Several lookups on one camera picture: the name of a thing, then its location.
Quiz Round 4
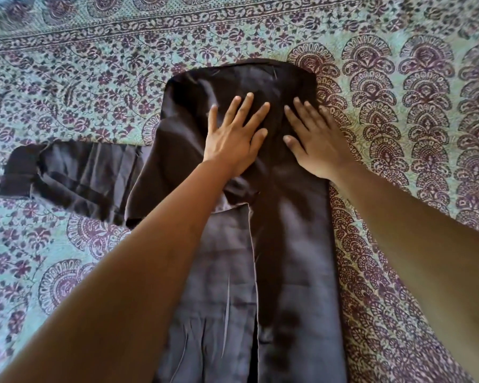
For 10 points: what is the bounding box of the person's right hand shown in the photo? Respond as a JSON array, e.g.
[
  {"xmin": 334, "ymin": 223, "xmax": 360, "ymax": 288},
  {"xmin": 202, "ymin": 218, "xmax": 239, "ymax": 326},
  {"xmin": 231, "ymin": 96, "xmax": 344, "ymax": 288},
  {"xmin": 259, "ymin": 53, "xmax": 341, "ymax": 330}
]
[{"xmin": 283, "ymin": 97, "xmax": 358, "ymax": 181}]

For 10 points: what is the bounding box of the floral printed bedsheet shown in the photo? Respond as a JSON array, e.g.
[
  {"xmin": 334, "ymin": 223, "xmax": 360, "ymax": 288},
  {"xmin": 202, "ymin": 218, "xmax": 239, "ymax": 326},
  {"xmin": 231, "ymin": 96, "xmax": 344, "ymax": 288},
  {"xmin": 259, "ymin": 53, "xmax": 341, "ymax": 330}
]
[{"xmin": 0, "ymin": 0, "xmax": 479, "ymax": 383}]

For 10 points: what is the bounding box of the person's left forearm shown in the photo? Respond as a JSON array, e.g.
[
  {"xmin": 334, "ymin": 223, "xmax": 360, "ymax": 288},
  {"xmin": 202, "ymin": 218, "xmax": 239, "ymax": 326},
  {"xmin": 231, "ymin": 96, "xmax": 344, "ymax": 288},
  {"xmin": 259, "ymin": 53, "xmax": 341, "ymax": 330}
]
[{"xmin": 0, "ymin": 159, "xmax": 241, "ymax": 383}]

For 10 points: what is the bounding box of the dark brown garment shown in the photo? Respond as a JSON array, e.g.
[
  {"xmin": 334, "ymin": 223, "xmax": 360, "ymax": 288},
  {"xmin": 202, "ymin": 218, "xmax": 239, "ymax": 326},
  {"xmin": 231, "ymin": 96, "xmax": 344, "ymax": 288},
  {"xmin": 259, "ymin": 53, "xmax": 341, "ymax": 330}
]
[{"xmin": 0, "ymin": 58, "xmax": 349, "ymax": 383}]

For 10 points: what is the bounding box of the person's right forearm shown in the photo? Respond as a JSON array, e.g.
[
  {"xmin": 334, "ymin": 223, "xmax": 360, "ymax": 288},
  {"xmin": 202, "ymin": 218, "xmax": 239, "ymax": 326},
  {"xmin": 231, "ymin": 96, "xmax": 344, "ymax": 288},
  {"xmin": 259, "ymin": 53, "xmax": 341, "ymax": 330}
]
[{"xmin": 327, "ymin": 160, "xmax": 479, "ymax": 383}]

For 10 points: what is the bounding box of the person's left hand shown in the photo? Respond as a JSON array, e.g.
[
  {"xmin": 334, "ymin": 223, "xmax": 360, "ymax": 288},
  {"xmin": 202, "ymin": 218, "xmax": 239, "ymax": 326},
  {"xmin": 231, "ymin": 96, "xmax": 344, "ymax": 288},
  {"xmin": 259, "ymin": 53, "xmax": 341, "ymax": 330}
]
[{"xmin": 202, "ymin": 93, "xmax": 271, "ymax": 179}]

